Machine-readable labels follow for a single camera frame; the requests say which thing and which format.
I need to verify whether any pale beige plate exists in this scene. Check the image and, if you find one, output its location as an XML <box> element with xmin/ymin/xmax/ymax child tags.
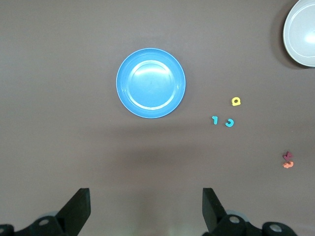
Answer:
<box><xmin>283</xmin><ymin>0</ymin><xmax>315</xmax><ymax>67</ymax></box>

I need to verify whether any brown table mat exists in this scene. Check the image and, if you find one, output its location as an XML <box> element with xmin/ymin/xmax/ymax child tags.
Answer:
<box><xmin>0</xmin><ymin>0</ymin><xmax>315</xmax><ymax>236</ymax></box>

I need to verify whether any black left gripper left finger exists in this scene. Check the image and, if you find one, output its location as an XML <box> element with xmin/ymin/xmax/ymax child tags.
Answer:
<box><xmin>0</xmin><ymin>188</ymin><xmax>92</xmax><ymax>236</ymax></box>

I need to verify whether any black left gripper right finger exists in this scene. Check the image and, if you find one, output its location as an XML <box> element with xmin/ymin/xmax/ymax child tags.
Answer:
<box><xmin>201</xmin><ymin>188</ymin><xmax>298</xmax><ymax>236</ymax></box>

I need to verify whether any blue plate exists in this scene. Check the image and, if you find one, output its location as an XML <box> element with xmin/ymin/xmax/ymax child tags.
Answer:
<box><xmin>116</xmin><ymin>47</ymin><xmax>187</xmax><ymax>119</ymax></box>

